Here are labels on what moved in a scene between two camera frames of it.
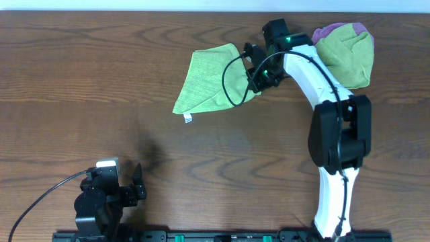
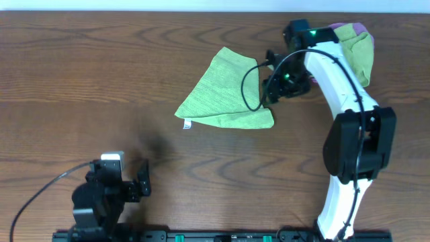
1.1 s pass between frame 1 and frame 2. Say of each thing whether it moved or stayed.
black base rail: stayed
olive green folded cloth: stayed
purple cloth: stayed
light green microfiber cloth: moved
